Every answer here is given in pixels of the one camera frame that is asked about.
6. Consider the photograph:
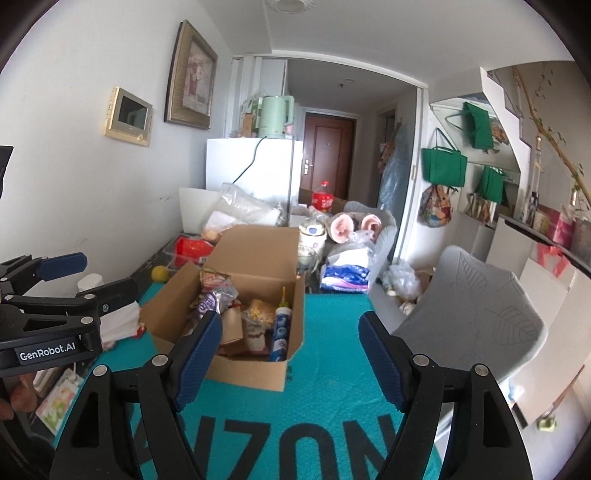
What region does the large clear plastic bag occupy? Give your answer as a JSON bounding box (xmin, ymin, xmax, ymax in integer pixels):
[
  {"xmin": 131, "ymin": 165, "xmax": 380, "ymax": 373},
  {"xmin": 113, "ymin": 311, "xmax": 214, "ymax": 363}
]
[{"xmin": 219, "ymin": 182, "xmax": 284, "ymax": 227}]

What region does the purple snack packet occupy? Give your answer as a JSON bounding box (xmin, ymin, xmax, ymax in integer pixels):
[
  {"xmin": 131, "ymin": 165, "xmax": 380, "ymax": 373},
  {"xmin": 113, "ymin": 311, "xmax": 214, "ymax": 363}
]
[{"xmin": 196, "ymin": 284, "xmax": 241, "ymax": 324}]

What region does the crumpled clear plastic bag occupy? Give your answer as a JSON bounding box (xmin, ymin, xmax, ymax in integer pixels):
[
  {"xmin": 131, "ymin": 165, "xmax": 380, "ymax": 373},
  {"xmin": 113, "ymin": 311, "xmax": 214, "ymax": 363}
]
[{"xmin": 330, "ymin": 231, "xmax": 384, "ymax": 268}]

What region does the red white snack packet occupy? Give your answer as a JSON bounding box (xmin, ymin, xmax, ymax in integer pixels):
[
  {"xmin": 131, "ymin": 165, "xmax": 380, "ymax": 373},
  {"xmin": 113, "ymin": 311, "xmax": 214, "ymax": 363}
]
[{"xmin": 242, "ymin": 318, "xmax": 271, "ymax": 354}]

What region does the pink plush slipper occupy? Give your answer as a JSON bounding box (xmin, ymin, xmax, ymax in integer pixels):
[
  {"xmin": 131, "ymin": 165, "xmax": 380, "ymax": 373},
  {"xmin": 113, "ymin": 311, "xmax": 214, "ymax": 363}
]
[
  {"xmin": 329, "ymin": 213, "xmax": 357, "ymax": 243},
  {"xmin": 360, "ymin": 213, "xmax": 383, "ymax": 241}
]

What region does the cola bottle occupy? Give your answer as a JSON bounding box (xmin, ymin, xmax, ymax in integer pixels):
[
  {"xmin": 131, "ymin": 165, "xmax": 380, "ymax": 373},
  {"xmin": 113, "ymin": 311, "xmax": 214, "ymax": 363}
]
[{"xmin": 311, "ymin": 180, "xmax": 334, "ymax": 214}]

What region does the pink gift bag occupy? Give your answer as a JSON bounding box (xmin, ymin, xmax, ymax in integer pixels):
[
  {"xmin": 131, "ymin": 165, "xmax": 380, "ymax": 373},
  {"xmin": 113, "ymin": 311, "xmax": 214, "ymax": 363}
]
[{"xmin": 551, "ymin": 210, "xmax": 575, "ymax": 245}]

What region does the large red snack bag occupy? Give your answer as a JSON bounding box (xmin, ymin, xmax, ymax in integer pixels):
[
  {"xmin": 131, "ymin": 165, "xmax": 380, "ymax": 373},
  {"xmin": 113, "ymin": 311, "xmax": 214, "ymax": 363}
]
[{"xmin": 175, "ymin": 236, "xmax": 215, "ymax": 259}]

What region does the white board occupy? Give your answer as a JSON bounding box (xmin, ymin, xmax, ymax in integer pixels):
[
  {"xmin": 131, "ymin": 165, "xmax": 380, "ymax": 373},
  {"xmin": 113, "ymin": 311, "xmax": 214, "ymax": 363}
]
[{"xmin": 178, "ymin": 187, "xmax": 222, "ymax": 236}]

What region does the decorative branch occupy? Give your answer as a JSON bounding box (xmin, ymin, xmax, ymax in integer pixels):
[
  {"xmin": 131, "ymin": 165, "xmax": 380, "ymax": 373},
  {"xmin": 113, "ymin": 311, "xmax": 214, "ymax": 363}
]
[{"xmin": 512, "ymin": 67, "xmax": 591, "ymax": 208}]

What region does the blue white plastic pack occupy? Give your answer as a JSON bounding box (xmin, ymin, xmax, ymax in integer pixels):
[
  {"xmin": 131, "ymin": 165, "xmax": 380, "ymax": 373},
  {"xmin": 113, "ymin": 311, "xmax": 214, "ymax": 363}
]
[{"xmin": 322, "ymin": 263, "xmax": 372, "ymax": 294}]

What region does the grey leaf pattern chair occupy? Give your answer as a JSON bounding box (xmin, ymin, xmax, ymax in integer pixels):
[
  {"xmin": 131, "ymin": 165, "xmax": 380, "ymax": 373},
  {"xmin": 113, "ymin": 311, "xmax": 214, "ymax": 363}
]
[{"xmin": 392, "ymin": 246, "xmax": 550, "ymax": 393}]

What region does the black power cable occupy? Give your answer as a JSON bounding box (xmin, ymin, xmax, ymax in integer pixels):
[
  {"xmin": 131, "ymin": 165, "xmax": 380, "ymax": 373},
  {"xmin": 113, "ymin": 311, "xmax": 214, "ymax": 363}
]
[{"xmin": 232, "ymin": 137, "xmax": 269, "ymax": 185}]

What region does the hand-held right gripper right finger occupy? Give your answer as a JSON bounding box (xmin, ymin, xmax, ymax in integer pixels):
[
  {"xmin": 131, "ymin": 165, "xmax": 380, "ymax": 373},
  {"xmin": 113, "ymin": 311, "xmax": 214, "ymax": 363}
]
[{"xmin": 358, "ymin": 311, "xmax": 532, "ymax": 480}]

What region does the clear bag of chips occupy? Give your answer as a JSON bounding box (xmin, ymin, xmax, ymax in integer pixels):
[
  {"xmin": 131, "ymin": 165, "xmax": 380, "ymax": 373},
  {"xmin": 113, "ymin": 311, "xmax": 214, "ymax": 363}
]
[{"xmin": 202, "ymin": 210, "xmax": 232, "ymax": 243}]

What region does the plastic bag on floor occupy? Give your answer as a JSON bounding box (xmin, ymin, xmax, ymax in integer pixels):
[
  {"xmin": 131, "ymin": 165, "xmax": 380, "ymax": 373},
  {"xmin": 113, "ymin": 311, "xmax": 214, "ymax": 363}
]
[{"xmin": 381, "ymin": 263, "xmax": 421, "ymax": 301}]

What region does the person's left hand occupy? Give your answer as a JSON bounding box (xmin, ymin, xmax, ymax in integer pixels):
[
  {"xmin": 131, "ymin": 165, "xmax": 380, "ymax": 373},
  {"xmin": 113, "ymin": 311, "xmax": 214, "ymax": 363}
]
[{"xmin": 0, "ymin": 373, "xmax": 38, "ymax": 422}]

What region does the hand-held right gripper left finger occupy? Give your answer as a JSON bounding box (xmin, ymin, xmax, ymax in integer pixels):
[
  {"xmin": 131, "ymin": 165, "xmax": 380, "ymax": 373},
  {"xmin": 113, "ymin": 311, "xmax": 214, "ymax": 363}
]
[{"xmin": 51, "ymin": 310, "xmax": 223, "ymax": 480}]

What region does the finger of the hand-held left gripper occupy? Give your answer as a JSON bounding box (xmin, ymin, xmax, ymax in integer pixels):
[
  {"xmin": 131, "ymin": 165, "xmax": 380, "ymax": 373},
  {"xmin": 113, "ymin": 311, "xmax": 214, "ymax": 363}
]
[
  {"xmin": 0, "ymin": 278, "xmax": 139, "ymax": 340},
  {"xmin": 0, "ymin": 252, "xmax": 88, "ymax": 301}
]

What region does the drinking glass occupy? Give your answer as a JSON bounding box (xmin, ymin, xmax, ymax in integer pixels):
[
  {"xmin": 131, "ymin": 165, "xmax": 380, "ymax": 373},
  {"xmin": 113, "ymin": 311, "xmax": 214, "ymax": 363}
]
[{"xmin": 295, "ymin": 247, "xmax": 319, "ymax": 278}]

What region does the colourful cartoon bag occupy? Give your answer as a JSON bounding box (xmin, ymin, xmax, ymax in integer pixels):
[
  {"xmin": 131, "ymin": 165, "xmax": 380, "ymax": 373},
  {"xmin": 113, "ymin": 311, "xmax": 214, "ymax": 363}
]
[{"xmin": 418, "ymin": 185, "xmax": 455, "ymax": 229}]

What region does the brown cardboard box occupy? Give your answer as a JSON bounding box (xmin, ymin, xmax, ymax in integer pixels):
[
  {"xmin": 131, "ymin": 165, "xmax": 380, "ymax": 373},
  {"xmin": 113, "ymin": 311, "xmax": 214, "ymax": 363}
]
[{"xmin": 140, "ymin": 224, "xmax": 306, "ymax": 393}]

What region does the blue transparent hanging bag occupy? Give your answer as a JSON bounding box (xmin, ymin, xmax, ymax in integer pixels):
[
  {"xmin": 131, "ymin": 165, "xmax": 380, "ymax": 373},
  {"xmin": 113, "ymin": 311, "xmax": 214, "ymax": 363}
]
[{"xmin": 378, "ymin": 122, "xmax": 409, "ymax": 210}]

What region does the white fridge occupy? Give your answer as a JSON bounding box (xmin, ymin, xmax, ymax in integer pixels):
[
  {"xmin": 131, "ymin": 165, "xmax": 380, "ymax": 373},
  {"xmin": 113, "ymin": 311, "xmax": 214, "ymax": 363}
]
[{"xmin": 205, "ymin": 137, "xmax": 304, "ymax": 208}]

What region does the patterned cloth bag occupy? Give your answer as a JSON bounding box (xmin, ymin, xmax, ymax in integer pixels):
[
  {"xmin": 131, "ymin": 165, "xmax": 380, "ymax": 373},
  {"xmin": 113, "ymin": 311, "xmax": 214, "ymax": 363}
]
[{"xmin": 376, "ymin": 120, "xmax": 400, "ymax": 174}]

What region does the framed picture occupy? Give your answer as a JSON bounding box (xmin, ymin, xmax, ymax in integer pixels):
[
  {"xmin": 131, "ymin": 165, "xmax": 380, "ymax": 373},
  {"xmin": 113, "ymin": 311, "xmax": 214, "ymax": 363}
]
[{"xmin": 164, "ymin": 19, "xmax": 219, "ymax": 130}]

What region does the wall intercom monitor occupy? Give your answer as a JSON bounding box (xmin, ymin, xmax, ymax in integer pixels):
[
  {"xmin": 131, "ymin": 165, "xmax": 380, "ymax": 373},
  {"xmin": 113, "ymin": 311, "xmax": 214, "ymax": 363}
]
[{"xmin": 102, "ymin": 86, "xmax": 154, "ymax": 147}]

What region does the green carton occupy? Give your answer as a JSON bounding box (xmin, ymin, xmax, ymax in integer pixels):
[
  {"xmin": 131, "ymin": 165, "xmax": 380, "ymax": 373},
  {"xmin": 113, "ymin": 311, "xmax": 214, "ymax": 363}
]
[{"xmin": 240, "ymin": 97, "xmax": 264, "ymax": 138}]

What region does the large green tote bag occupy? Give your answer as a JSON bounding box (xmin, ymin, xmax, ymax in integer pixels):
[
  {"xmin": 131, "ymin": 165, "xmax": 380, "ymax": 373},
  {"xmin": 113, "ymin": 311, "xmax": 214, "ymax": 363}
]
[{"xmin": 421, "ymin": 129, "xmax": 468, "ymax": 188}]

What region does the pale green electric kettle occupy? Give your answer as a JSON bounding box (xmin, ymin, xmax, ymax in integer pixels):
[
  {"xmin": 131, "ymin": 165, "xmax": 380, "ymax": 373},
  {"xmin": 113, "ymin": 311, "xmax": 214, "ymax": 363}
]
[{"xmin": 257, "ymin": 95, "xmax": 296, "ymax": 139}]

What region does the yellow snack bag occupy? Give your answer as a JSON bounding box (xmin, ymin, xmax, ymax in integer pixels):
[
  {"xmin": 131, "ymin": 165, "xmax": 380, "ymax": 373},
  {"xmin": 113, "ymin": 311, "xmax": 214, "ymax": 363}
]
[{"xmin": 242, "ymin": 299, "xmax": 278, "ymax": 328}]

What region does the blue white snack tube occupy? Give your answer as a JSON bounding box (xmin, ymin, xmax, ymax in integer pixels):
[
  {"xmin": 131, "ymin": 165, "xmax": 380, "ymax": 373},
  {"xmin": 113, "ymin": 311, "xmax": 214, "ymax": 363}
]
[{"xmin": 270, "ymin": 287, "xmax": 293, "ymax": 363}]

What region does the illustrated card packet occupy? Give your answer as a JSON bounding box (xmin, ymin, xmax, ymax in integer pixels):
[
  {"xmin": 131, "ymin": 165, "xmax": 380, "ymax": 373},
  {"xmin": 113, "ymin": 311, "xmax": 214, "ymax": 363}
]
[{"xmin": 34, "ymin": 367, "xmax": 84, "ymax": 437}]

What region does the brown door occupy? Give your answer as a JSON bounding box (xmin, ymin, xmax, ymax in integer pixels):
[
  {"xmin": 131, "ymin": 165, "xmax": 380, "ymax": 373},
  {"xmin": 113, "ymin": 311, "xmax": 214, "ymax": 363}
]
[{"xmin": 302, "ymin": 113, "xmax": 357, "ymax": 201}]

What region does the pink printed snack packet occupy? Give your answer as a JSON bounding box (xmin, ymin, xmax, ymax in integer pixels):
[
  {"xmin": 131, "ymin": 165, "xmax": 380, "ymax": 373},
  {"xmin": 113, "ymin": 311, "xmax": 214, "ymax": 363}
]
[{"xmin": 199, "ymin": 269, "xmax": 232, "ymax": 296}]

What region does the white tissue pack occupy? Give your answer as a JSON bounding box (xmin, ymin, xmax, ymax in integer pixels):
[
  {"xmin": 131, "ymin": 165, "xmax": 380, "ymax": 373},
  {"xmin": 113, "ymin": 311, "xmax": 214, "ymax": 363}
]
[{"xmin": 99, "ymin": 302, "xmax": 141, "ymax": 342}]

